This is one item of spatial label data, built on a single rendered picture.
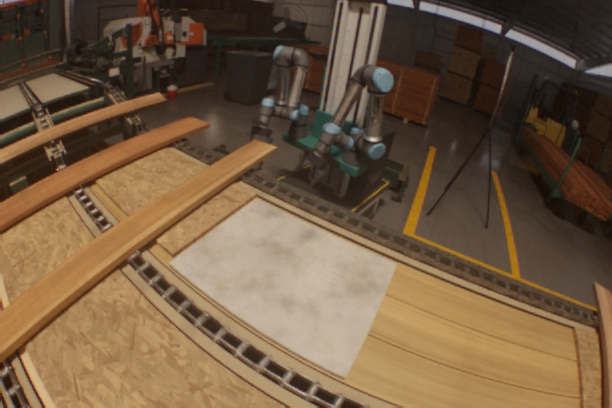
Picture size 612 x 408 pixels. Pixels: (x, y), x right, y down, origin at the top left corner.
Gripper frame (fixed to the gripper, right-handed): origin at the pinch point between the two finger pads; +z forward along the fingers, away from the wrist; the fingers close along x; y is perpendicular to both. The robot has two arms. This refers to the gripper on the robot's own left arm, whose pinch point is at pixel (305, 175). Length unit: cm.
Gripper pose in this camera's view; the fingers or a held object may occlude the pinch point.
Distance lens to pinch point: 147.7
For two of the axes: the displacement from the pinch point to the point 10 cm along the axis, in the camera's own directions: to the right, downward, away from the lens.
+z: -5.0, 8.2, 2.9
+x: 6.3, 5.7, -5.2
